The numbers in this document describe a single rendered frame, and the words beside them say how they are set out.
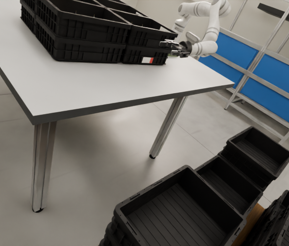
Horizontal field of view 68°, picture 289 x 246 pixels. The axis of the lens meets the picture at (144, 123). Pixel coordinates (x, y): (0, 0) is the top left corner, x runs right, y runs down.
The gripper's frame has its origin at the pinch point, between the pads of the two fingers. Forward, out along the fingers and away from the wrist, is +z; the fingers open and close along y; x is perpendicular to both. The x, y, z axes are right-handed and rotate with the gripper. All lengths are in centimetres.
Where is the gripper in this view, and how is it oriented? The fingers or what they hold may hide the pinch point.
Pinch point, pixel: (165, 48)
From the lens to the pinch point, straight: 108.9
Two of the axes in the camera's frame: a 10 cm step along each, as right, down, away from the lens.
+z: -8.1, 1.8, -5.6
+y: -5.2, -6.5, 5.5
